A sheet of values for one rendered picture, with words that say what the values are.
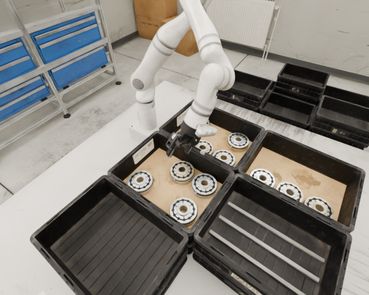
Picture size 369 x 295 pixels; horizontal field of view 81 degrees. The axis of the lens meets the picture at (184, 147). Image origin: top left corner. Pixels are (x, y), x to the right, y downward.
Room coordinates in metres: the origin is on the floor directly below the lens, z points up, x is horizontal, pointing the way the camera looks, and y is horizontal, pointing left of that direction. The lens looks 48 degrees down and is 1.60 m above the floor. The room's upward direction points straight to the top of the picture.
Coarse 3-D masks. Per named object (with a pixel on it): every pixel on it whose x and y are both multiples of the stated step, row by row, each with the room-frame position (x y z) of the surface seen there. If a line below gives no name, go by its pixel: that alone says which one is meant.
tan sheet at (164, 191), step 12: (156, 156) 0.64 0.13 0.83; (144, 168) 0.58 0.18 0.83; (156, 168) 0.58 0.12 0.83; (168, 168) 0.58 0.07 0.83; (156, 180) 0.51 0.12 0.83; (168, 180) 0.51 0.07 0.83; (156, 192) 0.45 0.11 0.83; (168, 192) 0.45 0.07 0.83; (180, 192) 0.45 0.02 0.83; (192, 192) 0.45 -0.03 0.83; (216, 192) 0.45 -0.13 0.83; (156, 204) 0.40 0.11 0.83; (168, 204) 0.40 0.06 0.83; (204, 204) 0.40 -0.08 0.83
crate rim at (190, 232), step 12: (156, 132) 0.70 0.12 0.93; (144, 144) 0.63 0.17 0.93; (204, 156) 0.56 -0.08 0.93; (228, 168) 0.50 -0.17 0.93; (120, 180) 0.44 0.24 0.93; (228, 180) 0.44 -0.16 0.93; (132, 192) 0.40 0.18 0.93; (204, 216) 0.31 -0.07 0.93; (180, 228) 0.27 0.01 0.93; (192, 228) 0.27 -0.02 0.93
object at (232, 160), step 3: (219, 150) 0.65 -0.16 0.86; (222, 150) 0.65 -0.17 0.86; (225, 150) 0.65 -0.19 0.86; (216, 153) 0.64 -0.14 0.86; (219, 153) 0.63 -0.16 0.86; (225, 153) 0.63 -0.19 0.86; (228, 153) 0.64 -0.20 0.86; (231, 153) 0.63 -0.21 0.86; (216, 156) 0.62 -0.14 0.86; (231, 156) 0.62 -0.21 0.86; (231, 159) 0.60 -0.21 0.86; (234, 159) 0.60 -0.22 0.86; (228, 162) 0.58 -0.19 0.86; (231, 162) 0.58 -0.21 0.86; (234, 162) 0.58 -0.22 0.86; (231, 165) 0.57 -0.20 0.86
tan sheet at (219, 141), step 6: (216, 126) 0.85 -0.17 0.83; (222, 132) 0.80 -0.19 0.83; (228, 132) 0.80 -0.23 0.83; (204, 138) 0.76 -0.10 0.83; (210, 138) 0.76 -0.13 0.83; (216, 138) 0.76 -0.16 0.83; (222, 138) 0.76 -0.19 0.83; (216, 144) 0.72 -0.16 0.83; (222, 144) 0.72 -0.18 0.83; (216, 150) 0.68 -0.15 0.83; (228, 150) 0.68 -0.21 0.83; (246, 150) 0.68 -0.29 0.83; (234, 156) 0.64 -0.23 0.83; (240, 156) 0.64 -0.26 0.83
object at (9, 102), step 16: (0, 48) 1.75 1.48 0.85; (16, 48) 1.84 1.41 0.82; (0, 64) 1.69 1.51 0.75; (16, 64) 1.78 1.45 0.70; (32, 64) 1.88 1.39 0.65; (0, 80) 1.63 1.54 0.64; (32, 80) 1.81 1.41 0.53; (0, 96) 1.56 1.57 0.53; (16, 96) 1.66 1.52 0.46; (32, 96) 1.76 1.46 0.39; (0, 112) 1.51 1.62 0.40; (16, 112) 1.60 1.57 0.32
